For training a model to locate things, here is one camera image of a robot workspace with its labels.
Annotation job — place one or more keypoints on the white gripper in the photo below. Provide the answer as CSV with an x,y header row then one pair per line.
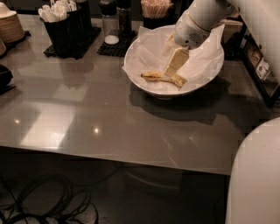
x,y
188,31

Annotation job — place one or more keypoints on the white bowl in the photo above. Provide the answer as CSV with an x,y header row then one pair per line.
x,y
175,90

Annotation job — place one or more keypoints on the white paper liner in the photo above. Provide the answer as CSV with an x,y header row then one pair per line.
x,y
204,61

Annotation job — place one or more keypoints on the black cup with wooden sticks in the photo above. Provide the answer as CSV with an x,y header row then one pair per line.
x,y
157,13

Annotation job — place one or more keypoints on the black grid mat centre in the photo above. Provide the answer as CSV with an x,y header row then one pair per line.
x,y
119,49

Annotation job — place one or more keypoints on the black grid mat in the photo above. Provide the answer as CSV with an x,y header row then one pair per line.
x,y
119,49
81,48

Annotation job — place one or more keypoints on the brown napkin holder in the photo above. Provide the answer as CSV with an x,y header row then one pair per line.
x,y
232,36

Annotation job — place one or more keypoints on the pepper grinder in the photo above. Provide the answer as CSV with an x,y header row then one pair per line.
x,y
124,16

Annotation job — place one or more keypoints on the salt shaker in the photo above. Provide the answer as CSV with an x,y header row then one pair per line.
x,y
109,23

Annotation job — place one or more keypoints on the black rack with packets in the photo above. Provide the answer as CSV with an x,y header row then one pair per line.
x,y
259,68

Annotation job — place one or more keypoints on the black cup behind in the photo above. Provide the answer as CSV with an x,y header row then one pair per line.
x,y
80,21

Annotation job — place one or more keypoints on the black cup with wrapped cutlery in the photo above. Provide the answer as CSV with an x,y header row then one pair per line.
x,y
56,21

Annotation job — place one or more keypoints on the black grid mat left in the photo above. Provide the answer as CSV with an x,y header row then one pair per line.
x,y
81,48

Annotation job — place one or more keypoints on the black object left edge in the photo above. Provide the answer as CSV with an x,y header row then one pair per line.
x,y
6,79

